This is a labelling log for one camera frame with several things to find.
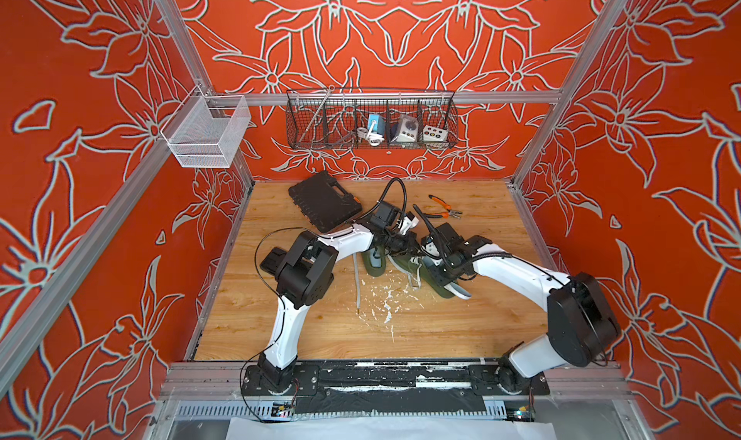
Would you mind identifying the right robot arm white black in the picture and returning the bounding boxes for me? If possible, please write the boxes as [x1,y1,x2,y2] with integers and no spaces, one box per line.
[423,223,621,392]

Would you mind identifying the grey insole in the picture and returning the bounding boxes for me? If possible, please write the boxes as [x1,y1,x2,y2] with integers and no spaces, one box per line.
[420,258,472,300]

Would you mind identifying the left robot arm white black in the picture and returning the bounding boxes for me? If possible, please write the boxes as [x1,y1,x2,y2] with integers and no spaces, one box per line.
[258,203,420,392]

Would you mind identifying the clear plastic wall bin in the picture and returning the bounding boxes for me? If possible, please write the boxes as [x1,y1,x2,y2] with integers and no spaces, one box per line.
[162,96,252,169]

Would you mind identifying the white device in basket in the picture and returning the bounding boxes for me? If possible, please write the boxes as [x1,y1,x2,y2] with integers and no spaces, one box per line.
[393,117,419,144]

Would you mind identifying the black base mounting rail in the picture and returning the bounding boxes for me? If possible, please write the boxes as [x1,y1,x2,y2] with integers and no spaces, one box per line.
[239,359,550,421]

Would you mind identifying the black flat pad on table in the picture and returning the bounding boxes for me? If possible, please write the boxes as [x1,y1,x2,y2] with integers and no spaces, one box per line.
[259,247,288,277]

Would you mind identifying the white dotted box in basket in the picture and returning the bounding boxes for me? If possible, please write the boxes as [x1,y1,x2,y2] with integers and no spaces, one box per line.
[421,125,449,147]

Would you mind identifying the green canvas shoe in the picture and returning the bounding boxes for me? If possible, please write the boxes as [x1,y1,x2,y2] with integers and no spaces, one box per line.
[388,254,455,299]
[351,246,386,312]

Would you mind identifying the black wire wall basket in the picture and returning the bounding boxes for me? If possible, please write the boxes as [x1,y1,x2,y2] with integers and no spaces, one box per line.
[286,87,459,151]

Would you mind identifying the orange handled pliers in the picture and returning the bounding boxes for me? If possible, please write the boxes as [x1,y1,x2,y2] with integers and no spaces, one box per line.
[425,194,463,219]

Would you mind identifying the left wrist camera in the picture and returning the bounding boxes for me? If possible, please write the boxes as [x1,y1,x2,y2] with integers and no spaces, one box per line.
[399,212,420,235]

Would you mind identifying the blue box in basket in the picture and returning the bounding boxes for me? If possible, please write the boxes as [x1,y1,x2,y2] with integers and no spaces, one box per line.
[367,114,385,142]

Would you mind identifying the black tool case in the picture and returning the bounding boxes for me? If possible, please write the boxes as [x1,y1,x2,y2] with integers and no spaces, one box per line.
[288,171,362,234]

